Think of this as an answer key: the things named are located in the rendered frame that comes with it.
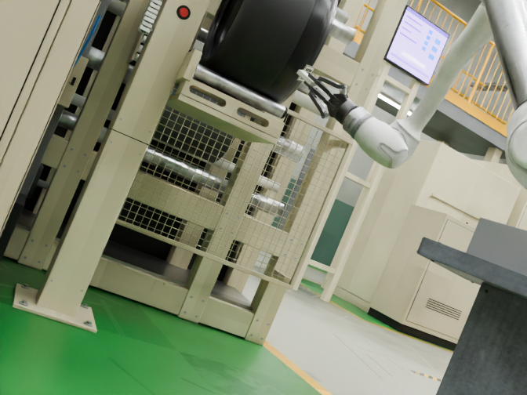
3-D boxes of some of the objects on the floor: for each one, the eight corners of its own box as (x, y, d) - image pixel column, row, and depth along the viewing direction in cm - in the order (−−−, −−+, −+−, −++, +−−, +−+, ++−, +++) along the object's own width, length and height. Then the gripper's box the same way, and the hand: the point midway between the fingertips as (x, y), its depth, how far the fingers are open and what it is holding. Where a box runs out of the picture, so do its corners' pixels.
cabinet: (398, 331, 629) (447, 213, 632) (365, 313, 678) (411, 204, 681) (459, 353, 672) (505, 242, 675) (423, 334, 721) (467, 231, 724)
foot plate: (12, 306, 196) (15, 300, 196) (16, 285, 221) (18, 279, 221) (96, 333, 205) (98, 327, 205) (90, 309, 230) (92, 304, 230)
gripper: (357, 99, 193) (304, 53, 202) (333, 133, 198) (282, 87, 208) (368, 99, 199) (316, 55, 208) (345, 133, 204) (296, 88, 214)
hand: (307, 77), depth 206 cm, fingers closed
